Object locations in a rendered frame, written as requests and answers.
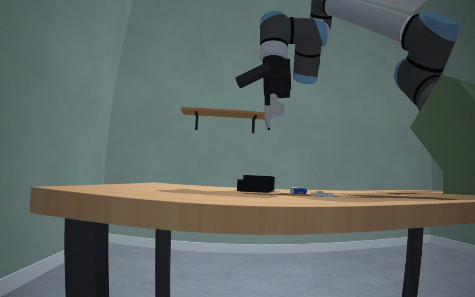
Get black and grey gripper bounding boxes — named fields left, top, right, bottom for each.
left=263, top=55, right=291, bottom=130

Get black rack of three labelled bins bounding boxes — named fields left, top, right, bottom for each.
left=237, top=175, right=275, bottom=193

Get blue aa battery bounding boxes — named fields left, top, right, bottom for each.
left=290, top=189, right=307, bottom=194

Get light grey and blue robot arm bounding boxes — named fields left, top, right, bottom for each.
left=260, top=0, right=459, bottom=111

